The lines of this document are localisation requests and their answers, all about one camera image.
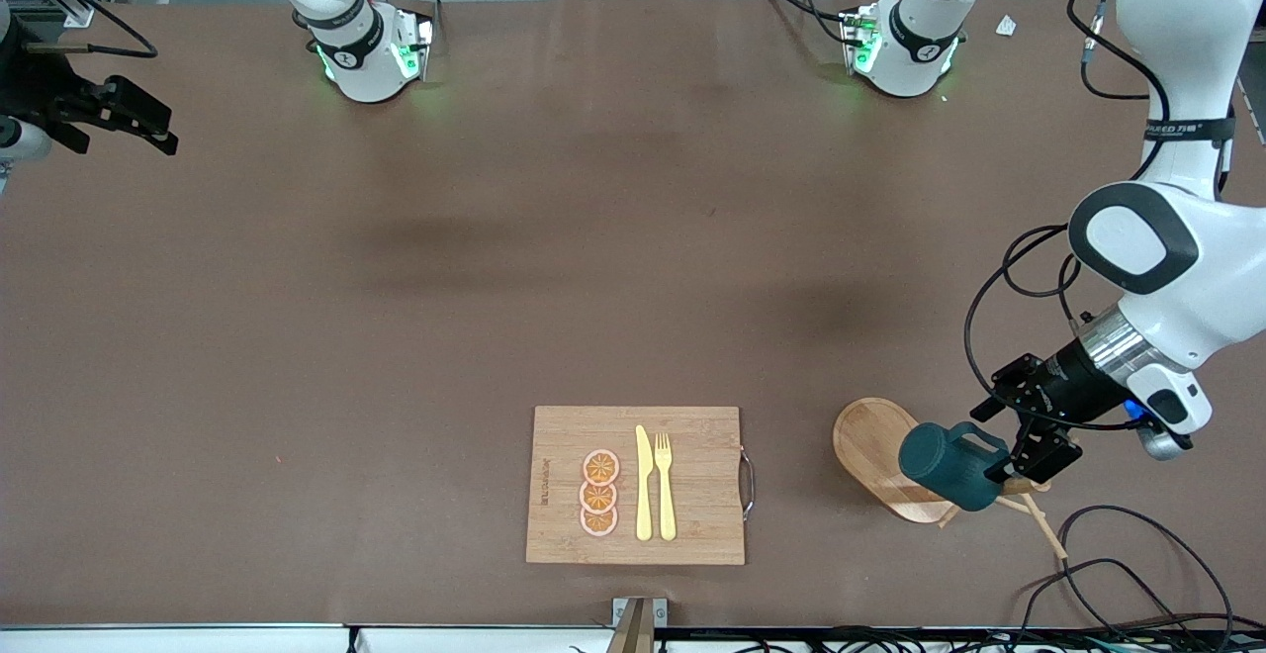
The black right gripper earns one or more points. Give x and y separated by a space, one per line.
38 89

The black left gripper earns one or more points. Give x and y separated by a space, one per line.
1071 379

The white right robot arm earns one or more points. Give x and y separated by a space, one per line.
366 69

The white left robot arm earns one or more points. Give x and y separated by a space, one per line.
1187 40

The wooden mug tree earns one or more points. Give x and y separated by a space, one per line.
870 445

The bamboo cutting board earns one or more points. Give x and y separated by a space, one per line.
692 495

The yellow plastic fork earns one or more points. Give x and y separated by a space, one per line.
666 500

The white paper scrap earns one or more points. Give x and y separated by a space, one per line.
1006 26

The yellow plastic knife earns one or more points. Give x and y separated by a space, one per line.
644 495

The orange slice toy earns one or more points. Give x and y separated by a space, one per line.
597 498
598 524
600 466

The aluminium profile post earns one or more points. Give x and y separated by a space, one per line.
638 623

